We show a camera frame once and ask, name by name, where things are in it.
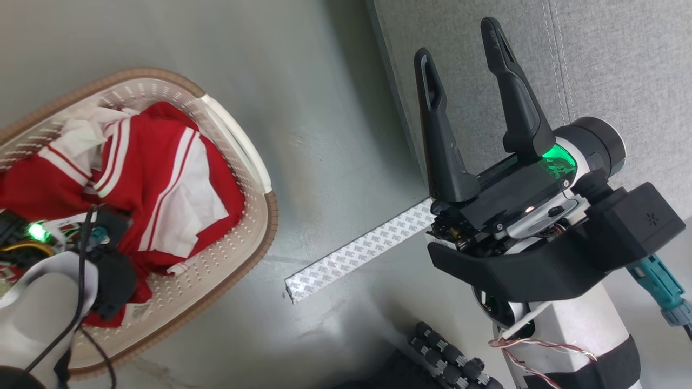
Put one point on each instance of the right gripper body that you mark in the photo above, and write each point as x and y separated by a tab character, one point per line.
519	200

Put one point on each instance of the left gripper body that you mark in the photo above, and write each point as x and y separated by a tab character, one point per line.
21	237

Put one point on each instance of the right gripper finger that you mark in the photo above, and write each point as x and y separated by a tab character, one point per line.
521	113
443	146

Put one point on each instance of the red shorts with white stripes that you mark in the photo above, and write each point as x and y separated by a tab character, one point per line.
216	183

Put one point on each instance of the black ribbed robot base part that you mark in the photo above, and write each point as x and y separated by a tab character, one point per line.
448	356

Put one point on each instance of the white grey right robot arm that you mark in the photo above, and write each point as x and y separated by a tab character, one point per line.
573	335

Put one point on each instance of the white laundry basket brown rim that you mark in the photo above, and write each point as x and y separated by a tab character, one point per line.
238	237

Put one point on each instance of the grey fabric sofa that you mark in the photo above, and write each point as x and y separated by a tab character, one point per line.
621	59

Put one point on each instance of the white printed adhesive tape strip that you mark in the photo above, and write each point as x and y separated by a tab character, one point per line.
357	251

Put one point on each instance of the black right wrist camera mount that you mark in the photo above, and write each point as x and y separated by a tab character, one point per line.
540	275

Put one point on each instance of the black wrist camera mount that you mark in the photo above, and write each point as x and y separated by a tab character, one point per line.
116	275
540	275

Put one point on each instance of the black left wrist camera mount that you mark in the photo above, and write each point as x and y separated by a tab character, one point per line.
116	275

